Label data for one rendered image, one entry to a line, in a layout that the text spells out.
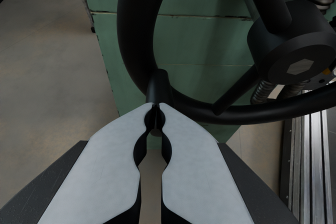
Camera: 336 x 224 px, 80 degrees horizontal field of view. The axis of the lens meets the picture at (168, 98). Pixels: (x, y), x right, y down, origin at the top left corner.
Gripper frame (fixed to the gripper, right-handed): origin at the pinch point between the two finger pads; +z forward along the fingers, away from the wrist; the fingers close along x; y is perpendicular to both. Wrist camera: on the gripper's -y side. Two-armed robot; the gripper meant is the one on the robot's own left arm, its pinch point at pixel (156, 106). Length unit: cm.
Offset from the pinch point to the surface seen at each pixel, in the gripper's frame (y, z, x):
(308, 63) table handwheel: -1.6, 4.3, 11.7
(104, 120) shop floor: 53, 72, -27
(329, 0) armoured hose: -5.9, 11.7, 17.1
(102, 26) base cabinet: 0.1, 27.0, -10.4
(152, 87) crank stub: 0.7, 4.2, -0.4
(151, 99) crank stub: 1.2, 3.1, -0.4
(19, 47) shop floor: 29, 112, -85
